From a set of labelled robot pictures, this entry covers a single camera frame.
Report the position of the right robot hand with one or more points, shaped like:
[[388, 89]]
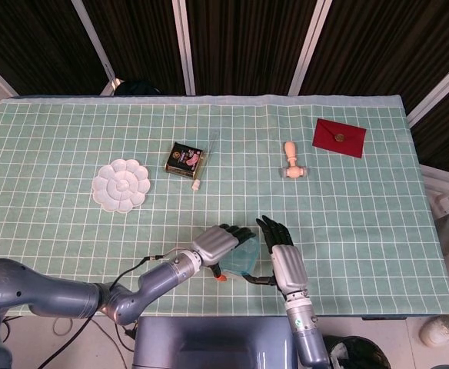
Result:
[[290, 265]]

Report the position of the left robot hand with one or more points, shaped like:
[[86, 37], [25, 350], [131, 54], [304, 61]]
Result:
[[215, 244]]

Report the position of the clear plastic container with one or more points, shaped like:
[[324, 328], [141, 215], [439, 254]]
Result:
[[252, 250]]

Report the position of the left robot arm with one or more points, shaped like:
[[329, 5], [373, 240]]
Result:
[[55, 296]]

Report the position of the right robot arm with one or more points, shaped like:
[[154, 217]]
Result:
[[307, 330]]

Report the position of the glass dropper with white bulb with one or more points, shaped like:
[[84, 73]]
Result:
[[196, 185]]

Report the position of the black luncheon meat can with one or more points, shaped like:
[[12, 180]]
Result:
[[186, 159]]

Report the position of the blue-grey robot torso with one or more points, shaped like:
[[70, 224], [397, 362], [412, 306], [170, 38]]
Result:
[[213, 342]]

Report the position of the white flower-shaped palette dish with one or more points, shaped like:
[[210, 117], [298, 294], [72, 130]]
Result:
[[120, 185]]

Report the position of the black trash bin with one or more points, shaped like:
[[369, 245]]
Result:
[[363, 353]]

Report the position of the red envelope with gold seal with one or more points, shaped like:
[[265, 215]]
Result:
[[347, 144]]

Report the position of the white metal rack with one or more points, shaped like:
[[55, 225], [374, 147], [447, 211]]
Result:
[[445, 188]]

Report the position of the black object behind table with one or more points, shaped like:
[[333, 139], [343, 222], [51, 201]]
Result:
[[138, 87]]

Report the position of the green checked tablecloth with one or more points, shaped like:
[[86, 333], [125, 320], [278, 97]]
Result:
[[55, 134]]

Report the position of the dark partition screen white frames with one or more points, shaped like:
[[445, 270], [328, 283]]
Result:
[[247, 42]]

